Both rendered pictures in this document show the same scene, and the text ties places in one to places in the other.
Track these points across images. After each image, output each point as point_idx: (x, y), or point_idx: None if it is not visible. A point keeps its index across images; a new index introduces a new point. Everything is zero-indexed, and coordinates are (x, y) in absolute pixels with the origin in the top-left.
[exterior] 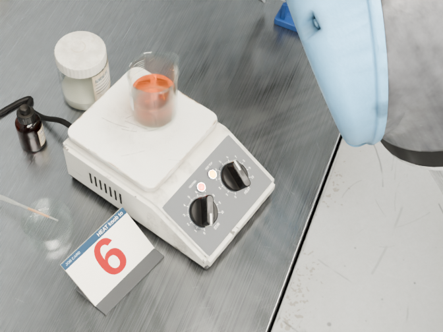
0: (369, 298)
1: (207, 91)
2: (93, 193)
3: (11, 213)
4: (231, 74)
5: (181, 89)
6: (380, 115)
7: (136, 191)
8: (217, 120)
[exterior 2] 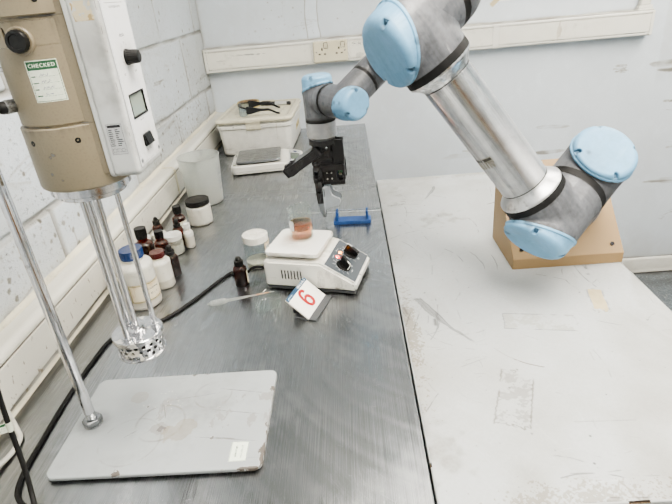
0: (436, 280)
1: None
2: (283, 289)
3: (245, 306)
4: None
5: None
6: (417, 43)
7: (309, 262)
8: None
